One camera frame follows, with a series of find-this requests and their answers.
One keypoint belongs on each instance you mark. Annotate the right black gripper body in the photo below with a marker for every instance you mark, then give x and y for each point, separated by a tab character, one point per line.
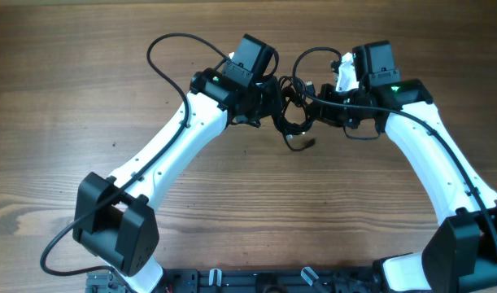
339	114

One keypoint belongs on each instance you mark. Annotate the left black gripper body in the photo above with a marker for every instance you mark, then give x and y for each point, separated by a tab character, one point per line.
268	99

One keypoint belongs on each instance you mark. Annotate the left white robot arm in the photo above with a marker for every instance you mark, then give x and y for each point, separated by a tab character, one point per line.
115	215

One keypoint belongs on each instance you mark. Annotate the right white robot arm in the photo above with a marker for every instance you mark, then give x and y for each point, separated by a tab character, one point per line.
462	254

